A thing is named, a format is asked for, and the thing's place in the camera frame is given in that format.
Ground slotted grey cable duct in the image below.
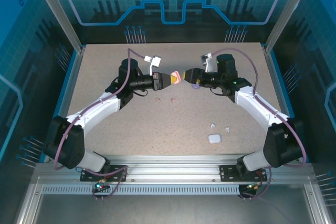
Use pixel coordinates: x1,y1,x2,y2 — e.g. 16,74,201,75
41,184,242,196

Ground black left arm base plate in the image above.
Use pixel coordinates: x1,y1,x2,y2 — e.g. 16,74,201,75
79,165,129,183

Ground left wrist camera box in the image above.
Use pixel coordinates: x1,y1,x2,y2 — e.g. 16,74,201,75
143,55,163,76

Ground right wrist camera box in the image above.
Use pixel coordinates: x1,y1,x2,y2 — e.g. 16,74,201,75
200,52,219,73

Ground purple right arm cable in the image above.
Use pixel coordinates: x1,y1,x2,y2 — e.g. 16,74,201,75
211,47,308,201

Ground aluminium table side rail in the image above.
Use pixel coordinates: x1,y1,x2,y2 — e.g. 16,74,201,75
39,47,86,163
262,47,310,163

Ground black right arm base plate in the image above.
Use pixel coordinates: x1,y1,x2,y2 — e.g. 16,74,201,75
218,165,268,183

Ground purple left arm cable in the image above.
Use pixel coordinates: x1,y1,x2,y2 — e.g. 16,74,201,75
54,48,148,201

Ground metal sheet shelf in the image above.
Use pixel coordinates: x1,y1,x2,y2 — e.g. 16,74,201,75
15,175,336,224

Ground aluminium frame post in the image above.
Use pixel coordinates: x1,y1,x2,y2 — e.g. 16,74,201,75
264,0,318,54
28,0,86,54

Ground aluminium mounting rail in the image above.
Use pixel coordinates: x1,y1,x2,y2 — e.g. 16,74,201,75
34,154,314,184

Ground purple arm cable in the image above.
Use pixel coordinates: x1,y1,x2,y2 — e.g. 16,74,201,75
54,48,148,201
211,47,308,201

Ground white rectangular charging case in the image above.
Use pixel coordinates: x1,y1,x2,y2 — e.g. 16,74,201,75
207,133,222,145

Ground pink round charging case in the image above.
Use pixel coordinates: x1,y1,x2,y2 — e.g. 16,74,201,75
170,70,182,85

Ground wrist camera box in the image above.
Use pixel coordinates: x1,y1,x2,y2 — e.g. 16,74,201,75
200,52,219,73
143,55,163,76

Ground small LED connector board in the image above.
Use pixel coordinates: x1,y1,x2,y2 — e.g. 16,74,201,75
245,183,263,192
94,179,110,192

